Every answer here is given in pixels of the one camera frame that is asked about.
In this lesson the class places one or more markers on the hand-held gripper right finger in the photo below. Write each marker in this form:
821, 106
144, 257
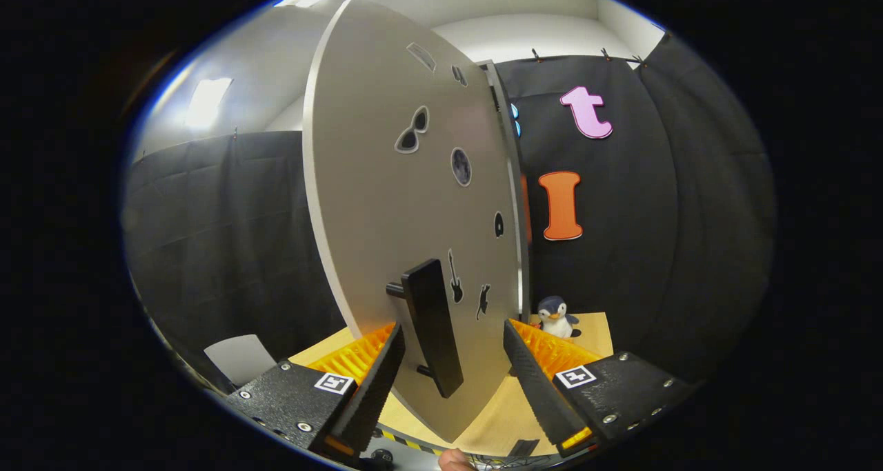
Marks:
538, 388

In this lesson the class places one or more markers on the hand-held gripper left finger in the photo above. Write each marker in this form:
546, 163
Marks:
372, 388

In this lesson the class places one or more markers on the dark grey shoe cabinet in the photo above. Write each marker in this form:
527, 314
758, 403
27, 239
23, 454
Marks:
495, 78

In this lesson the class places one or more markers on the yellow black striped tape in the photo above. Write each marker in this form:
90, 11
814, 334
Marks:
407, 443

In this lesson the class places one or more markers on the penguin plush toy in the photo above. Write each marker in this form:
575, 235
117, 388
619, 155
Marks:
555, 316

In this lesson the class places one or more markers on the grey flat panel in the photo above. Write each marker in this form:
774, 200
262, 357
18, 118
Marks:
238, 359

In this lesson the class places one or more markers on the black backdrop cloth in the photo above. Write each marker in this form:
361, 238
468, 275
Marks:
655, 250

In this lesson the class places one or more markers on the narrow ceiling light panel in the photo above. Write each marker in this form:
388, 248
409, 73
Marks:
207, 102

